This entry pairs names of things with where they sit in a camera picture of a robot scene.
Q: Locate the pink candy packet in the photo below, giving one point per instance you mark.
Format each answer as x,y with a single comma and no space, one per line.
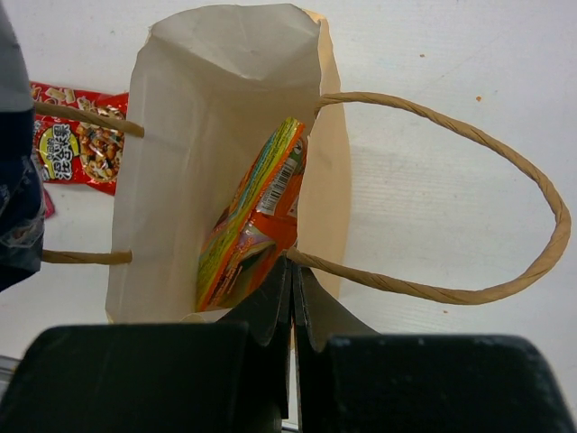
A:
49,209

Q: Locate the orange snack packet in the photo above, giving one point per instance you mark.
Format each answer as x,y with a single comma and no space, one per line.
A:
258,225

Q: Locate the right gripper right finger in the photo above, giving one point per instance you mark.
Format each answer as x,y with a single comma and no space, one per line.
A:
320,323

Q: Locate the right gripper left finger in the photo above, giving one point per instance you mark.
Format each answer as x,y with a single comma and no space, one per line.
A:
261,380

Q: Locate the blue Burts chips bag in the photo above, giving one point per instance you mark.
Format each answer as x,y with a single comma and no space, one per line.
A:
22,201

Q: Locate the red mixed nuts packet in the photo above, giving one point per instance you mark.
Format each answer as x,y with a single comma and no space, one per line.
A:
73,152

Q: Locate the brown paper bag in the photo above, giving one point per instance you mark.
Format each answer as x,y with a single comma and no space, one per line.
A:
208,89

